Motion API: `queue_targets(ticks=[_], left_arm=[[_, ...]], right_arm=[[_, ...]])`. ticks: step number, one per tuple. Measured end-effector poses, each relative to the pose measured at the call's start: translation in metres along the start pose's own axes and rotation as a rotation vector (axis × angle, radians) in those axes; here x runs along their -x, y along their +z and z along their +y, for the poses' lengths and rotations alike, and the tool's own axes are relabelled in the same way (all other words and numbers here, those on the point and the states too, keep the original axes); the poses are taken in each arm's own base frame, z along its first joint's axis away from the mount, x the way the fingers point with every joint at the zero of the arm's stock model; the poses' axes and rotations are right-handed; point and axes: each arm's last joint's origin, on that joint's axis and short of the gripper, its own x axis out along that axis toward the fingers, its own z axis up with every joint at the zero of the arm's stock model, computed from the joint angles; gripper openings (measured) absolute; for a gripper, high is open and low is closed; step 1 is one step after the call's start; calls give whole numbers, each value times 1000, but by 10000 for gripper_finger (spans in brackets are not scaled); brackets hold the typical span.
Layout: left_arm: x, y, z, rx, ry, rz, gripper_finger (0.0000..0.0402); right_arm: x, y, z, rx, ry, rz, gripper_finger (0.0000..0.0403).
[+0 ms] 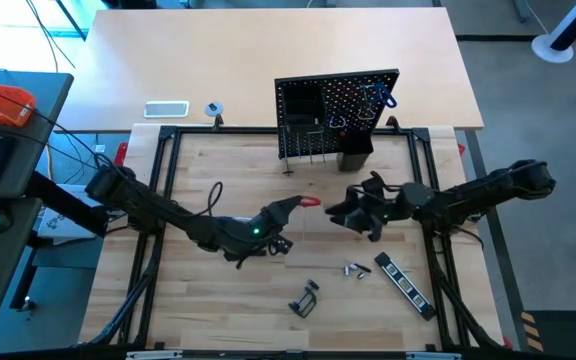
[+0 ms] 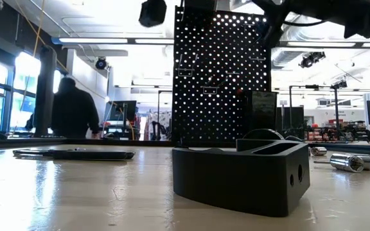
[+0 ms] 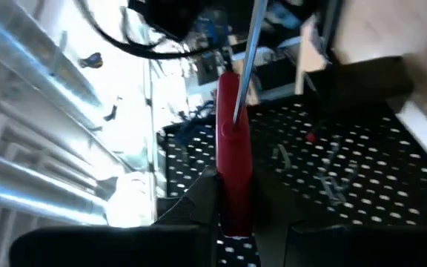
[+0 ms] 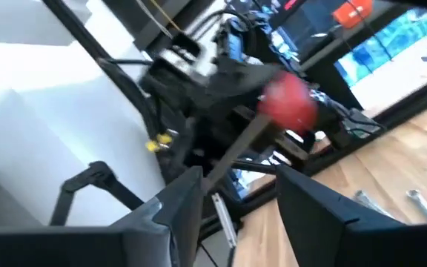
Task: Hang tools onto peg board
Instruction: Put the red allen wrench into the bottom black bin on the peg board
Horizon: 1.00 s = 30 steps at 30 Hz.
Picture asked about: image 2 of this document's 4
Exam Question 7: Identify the small chrome socket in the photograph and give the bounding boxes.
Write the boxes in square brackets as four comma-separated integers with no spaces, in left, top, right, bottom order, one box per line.
[311,146,329,157]

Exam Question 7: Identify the black pipe stand frame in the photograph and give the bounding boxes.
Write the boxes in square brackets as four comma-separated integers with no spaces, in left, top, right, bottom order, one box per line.
[288,83,342,142]

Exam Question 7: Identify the black ceiling camera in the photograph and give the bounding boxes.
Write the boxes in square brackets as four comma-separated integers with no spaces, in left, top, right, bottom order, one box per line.
[298,51,327,69]
[94,56,109,71]
[330,79,349,90]

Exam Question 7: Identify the glossy black box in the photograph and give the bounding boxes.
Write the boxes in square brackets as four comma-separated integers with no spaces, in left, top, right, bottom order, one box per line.
[244,89,281,141]

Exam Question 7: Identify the black pillar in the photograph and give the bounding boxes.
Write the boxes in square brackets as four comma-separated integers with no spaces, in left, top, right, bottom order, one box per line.
[33,46,58,138]

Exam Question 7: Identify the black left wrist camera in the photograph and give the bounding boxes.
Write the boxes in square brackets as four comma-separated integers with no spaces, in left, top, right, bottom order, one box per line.
[138,0,168,28]

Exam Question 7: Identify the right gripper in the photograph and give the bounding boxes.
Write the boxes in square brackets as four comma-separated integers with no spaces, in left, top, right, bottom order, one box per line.
[252,0,304,49]

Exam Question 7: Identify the black pegboard bin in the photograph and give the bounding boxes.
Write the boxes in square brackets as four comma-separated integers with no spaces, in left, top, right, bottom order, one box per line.
[183,0,218,11]

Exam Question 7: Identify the silver ceiling duct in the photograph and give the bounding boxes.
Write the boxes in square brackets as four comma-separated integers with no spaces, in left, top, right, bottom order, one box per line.
[273,19,333,70]

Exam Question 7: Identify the large chrome socket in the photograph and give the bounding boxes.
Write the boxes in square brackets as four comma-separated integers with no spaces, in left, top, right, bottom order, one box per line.
[329,153,366,173]
[357,154,370,171]

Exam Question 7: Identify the black aluminium table frame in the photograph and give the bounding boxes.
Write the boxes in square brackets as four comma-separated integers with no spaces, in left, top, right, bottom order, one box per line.
[0,137,370,157]

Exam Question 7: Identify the person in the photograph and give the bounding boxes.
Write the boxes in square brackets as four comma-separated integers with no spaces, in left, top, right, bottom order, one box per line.
[24,76,101,139]

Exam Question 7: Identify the long ceiling light strip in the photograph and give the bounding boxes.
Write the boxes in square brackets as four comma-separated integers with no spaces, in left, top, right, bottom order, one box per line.
[277,40,370,49]
[52,37,175,46]

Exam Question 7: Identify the black perforated pegboard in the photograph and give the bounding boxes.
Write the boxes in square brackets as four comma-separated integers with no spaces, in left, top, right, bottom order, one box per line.
[172,6,273,148]

